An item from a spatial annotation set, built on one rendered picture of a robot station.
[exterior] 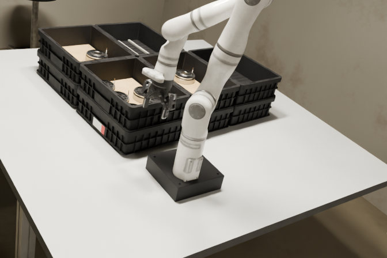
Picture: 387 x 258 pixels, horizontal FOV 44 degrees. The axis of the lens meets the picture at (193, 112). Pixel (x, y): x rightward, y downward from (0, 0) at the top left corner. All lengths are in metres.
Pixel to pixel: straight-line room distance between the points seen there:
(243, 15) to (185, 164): 0.58
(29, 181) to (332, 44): 2.35
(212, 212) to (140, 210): 0.26
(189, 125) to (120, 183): 0.35
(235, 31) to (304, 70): 2.18
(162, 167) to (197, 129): 0.24
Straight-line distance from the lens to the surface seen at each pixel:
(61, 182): 1.76
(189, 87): 2.27
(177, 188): 1.71
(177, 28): 1.59
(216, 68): 1.54
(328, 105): 3.53
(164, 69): 1.64
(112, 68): 2.17
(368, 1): 3.31
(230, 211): 1.78
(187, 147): 1.67
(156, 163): 1.80
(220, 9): 1.54
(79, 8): 4.60
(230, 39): 1.50
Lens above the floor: 1.79
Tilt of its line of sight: 28 degrees down
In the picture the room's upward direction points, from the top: 13 degrees clockwise
